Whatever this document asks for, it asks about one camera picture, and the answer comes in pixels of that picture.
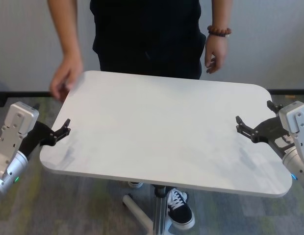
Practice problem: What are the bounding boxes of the white rectangular table top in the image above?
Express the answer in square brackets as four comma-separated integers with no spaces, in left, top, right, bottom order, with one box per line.
[39,70,294,198]

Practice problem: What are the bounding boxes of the brown wooden bead bracelet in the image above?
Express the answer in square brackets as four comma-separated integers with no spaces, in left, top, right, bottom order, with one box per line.
[207,24,233,38]

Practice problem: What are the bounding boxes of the person's left forearm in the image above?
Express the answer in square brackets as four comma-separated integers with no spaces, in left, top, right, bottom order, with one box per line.
[208,0,232,29]

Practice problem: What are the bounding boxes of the black trousers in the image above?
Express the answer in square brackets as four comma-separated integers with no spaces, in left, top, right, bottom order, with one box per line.
[97,50,202,79]

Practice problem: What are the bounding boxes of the grey metal table column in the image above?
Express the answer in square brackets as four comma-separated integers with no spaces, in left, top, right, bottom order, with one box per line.
[153,185,168,235]

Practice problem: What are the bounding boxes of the person's right hand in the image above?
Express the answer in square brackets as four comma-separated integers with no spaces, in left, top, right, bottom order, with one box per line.
[49,55,84,103]

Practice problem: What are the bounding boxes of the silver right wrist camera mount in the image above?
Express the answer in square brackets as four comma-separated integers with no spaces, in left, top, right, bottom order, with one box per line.
[278,101,304,169]

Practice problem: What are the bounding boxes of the person's left hand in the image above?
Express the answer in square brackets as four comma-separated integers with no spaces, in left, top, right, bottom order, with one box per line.
[204,35,228,74]

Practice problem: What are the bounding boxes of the black t-shirt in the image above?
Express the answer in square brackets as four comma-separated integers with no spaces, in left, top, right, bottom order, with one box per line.
[89,0,207,61]

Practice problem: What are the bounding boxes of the person's right forearm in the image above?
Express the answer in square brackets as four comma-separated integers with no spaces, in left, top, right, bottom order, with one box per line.
[47,0,82,59]

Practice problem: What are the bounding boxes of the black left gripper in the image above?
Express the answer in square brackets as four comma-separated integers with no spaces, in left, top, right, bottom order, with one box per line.
[19,103,71,160]

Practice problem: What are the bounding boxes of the white five-star table base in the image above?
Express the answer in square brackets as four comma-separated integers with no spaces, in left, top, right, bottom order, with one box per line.
[122,193,175,235]

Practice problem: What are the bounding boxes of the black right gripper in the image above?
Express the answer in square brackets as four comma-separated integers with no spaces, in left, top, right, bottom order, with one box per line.
[235,99,296,157]

